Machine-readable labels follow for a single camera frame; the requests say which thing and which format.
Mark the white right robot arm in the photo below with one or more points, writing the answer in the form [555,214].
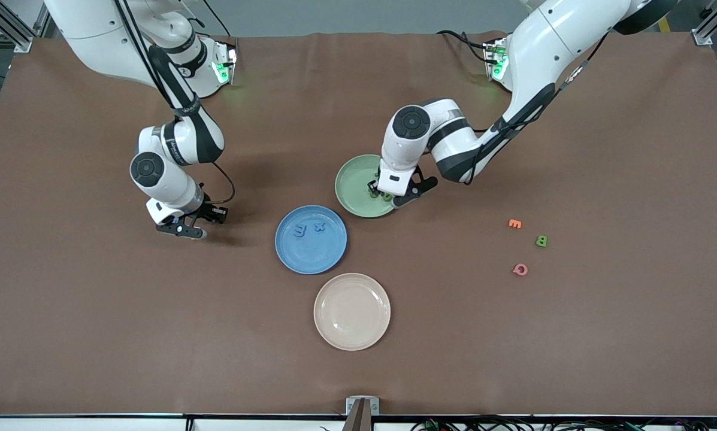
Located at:
[94,30]

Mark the white table edge rail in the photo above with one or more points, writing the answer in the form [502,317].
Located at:
[94,425]

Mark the pink foam letter Q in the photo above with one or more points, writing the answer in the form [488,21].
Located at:
[515,267]

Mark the blue plate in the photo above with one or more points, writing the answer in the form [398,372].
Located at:
[310,260]

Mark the green plate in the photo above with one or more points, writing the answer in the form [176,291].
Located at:
[352,179]

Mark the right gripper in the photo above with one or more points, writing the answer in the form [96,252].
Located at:
[209,211]

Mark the green foam letter B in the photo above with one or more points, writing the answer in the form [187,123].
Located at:
[541,241]

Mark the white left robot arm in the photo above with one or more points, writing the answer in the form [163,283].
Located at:
[550,42]

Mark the aluminium frame profile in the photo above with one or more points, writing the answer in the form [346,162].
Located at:
[12,29]
[707,24]

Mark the cream plate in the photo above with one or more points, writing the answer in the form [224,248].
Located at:
[352,311]

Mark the brown table mat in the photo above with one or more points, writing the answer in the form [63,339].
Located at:
[94,329]

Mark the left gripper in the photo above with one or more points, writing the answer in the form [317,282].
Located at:
[374,187]

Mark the blue foam letter m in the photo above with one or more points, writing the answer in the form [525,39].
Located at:
[299,231]

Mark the grey metal camera bracket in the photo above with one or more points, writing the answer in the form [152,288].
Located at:
[362,413]

